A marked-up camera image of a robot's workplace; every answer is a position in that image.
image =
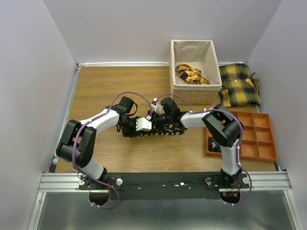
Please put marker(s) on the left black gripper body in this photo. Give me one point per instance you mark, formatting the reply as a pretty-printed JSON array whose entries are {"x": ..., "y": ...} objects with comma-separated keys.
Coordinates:
[{"x": 126, "y": 123}]

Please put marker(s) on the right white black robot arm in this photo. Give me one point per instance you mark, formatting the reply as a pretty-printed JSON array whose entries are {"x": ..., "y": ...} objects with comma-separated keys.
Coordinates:
[{"x": 224, "y": 127}]

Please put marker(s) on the aluminium frame rail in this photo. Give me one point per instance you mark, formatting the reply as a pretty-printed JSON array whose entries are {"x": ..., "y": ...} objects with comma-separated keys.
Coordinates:
[{"x": 69, "y": 182}]

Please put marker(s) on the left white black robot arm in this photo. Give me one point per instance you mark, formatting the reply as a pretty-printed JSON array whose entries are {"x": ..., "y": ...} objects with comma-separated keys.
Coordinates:
[{"x": 76, "y": 144}]

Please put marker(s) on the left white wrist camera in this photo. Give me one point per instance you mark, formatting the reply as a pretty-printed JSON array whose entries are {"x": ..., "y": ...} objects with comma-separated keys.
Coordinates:
[{"x": 142, "y": 124}]

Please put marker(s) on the orange patterned tie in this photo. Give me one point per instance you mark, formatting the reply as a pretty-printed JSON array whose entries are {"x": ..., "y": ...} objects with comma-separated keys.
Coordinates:
[{"x": 190, "y": 75}]

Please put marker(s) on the rolled dark floral tie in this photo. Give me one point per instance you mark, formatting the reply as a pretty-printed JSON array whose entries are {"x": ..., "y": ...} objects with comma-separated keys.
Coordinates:
[{"x": 213, "y": 146}]

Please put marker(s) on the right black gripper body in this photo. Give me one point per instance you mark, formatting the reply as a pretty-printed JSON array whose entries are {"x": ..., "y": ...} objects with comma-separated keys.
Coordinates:
[{"x": 163, "y": 119}]

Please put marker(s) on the wicker basket with liner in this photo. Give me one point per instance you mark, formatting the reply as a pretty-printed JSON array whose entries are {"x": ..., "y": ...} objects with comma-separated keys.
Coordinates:
[{"x": 199, "y": 54}]

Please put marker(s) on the orange compartment tray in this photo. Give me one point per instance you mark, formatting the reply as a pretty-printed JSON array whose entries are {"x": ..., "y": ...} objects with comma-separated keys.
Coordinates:
[{"x": 258, "y": 141}]

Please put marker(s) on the black floral tie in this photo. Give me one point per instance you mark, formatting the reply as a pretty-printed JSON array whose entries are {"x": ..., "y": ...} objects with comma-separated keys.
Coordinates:
[{"x": 165, "y": 130}]

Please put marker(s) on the yellow plaid shirt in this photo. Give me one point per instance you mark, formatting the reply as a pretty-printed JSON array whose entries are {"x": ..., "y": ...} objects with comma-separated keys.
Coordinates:
[{"x": 239, "y": 88}]

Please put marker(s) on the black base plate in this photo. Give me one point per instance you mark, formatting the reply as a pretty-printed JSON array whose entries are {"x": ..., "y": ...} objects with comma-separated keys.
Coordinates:
[{"x": 165, "y": 185}]

